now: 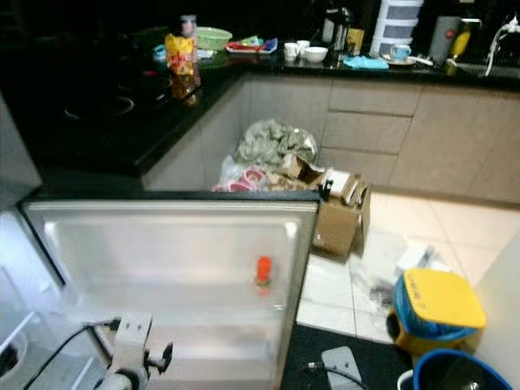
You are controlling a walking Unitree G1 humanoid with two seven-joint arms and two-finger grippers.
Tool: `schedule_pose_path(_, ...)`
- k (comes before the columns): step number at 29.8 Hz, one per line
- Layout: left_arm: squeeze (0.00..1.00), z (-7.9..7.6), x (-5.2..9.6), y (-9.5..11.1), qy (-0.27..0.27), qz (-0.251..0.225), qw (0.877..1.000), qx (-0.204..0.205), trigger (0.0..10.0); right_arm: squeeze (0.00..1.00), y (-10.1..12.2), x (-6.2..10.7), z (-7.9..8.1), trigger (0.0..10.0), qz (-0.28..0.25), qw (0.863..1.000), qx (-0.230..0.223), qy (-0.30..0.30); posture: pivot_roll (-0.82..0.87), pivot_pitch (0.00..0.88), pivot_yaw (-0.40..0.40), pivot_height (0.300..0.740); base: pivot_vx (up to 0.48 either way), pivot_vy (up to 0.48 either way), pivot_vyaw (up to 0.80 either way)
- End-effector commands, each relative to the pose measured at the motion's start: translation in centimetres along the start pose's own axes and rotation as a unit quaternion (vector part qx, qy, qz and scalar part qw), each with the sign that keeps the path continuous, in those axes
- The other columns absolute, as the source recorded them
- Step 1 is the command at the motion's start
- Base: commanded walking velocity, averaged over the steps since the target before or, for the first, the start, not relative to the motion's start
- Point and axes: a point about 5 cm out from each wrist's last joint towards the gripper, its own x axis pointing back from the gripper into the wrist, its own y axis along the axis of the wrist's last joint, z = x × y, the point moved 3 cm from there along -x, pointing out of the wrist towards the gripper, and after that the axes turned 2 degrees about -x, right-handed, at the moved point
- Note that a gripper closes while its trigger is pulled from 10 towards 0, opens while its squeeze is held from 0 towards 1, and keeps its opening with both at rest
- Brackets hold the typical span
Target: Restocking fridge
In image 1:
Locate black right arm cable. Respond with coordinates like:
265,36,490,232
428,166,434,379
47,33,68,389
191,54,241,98
305,362,375,390

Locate black kitchen countertop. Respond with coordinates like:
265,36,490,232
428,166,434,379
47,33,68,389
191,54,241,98
4,45,520,198

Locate red blue tray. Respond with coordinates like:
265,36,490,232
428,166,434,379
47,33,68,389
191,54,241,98
226,36,279,54

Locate teal mug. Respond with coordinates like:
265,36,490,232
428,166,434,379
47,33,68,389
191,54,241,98
390,44,414,62

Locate dark thermos jug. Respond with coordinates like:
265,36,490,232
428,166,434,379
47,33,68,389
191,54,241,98
323,6,352,51

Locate dark-lidded jar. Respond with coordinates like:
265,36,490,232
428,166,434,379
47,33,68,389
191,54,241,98
180,14,199,37

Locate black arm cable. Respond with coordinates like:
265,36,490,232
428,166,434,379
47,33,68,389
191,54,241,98
23,319,123,390
305,362,375,390

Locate small yellow box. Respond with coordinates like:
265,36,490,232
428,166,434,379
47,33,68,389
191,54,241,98
348,28,366,56

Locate grey kitchen cabinets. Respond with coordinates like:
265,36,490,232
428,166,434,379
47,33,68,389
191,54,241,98
142,73,520,204

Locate blue plastic bucket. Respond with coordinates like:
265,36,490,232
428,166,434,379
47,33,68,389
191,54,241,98
398,349,513,390

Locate grey electric kettle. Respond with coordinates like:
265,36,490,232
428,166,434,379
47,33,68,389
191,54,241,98
431,16,464,66

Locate dark grey floor rug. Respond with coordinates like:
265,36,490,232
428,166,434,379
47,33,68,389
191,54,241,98
280,323,415,390

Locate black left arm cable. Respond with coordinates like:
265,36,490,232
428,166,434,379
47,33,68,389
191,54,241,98
23,319,123,390

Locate white drawer tower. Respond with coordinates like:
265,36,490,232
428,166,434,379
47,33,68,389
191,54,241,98
371,0,425,56

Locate yellow-lidded bin with blue bag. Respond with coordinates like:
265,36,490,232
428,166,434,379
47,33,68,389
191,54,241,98
390,268,488,358

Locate pink slippers pair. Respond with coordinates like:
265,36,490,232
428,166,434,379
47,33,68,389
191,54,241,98
215,167,265,193

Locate small brown cardboard box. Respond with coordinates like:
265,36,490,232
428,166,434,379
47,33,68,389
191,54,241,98
313,167,372,259

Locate clear plastic sheet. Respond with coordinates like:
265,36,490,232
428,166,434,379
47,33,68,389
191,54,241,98
357,244,440,306

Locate shallow cardboard tray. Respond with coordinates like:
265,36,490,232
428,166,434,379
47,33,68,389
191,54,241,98
272,154,330,193

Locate silver freezer door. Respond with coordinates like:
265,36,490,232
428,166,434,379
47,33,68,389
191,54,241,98
0,97,21,212

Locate white faucet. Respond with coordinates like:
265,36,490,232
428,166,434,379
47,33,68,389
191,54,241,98
483,16,520,78

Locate yellow snack bag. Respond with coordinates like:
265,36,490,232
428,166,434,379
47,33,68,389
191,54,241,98
165,34,199,76

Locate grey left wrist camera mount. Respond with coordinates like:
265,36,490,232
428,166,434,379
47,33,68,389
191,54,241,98
114,313,155,383

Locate white saucer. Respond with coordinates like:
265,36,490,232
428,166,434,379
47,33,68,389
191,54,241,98
382,57,423,67

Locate black cooktop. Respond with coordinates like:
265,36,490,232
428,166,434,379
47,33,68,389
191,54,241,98
41,69,212,143

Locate silver fridge compartment door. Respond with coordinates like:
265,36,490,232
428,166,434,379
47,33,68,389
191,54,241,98
18,191,322,387

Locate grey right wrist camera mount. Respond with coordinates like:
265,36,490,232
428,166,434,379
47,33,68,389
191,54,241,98
321,345,362,390

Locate light green plastic bowl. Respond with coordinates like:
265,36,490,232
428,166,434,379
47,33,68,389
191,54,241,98
195,27,233,52

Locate orange-capped hot sauce bottle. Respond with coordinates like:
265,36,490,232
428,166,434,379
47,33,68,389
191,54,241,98
253,255,274,293

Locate teal cloth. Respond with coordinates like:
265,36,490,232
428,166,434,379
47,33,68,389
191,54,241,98
341,55,391,71

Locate grey-green crumpled bag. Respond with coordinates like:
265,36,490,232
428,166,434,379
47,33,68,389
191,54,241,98
236,119,318,167

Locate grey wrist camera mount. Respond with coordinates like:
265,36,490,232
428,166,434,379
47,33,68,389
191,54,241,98
321,345,362,390
114,313,155,383

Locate yellow bottle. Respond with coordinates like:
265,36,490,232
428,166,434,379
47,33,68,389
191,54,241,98
453,18,482,67

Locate small white ceramic bowl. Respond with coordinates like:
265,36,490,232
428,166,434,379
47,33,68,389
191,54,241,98
303,47,329,64

